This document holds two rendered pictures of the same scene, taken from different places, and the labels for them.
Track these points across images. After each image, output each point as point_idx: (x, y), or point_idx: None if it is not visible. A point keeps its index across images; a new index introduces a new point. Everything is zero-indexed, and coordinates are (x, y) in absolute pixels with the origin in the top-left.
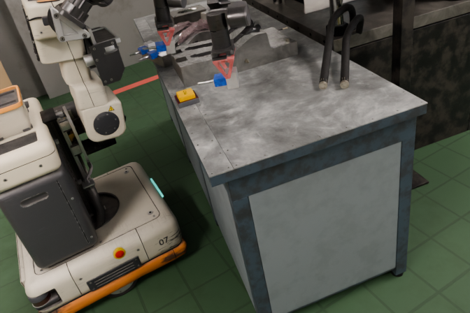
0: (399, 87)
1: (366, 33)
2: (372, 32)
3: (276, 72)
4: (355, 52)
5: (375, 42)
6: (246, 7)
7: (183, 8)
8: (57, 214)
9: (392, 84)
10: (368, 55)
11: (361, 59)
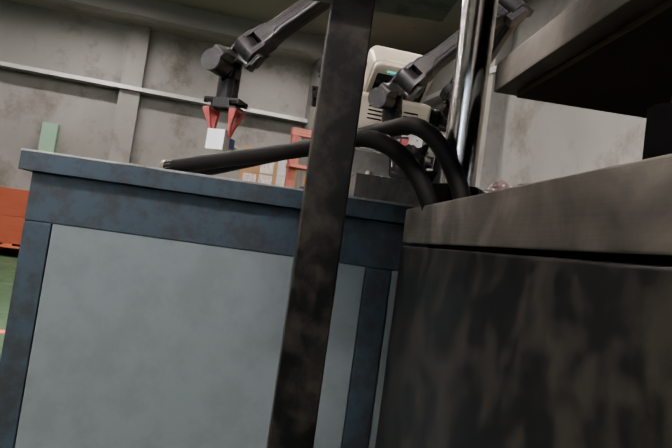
0: (93, 158)
1: (425, 211)
2: (430, 214)
3: None
4: (411, 261)
5: (427, 251)
6: (209, 48)
7: (372, 106)
8: None
9: (112, 161)
10: (417, 285)
11: (412, 289)
